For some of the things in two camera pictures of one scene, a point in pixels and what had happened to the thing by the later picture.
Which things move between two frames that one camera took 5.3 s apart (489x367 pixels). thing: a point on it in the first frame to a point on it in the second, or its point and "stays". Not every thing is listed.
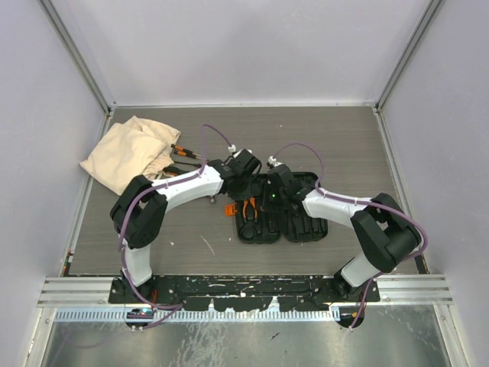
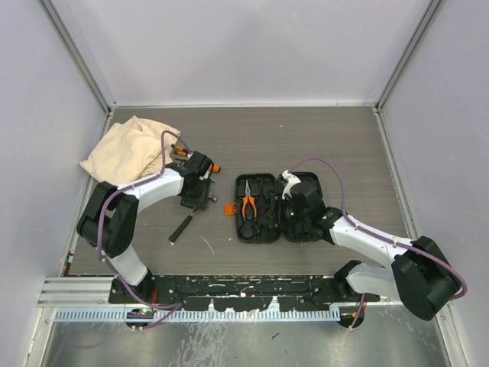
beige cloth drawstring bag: x=137 y=147 stays
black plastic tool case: x=263 y=220 stays
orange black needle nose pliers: x=252 y=200 stays
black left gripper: x=246 y=193 to x=200 y=202
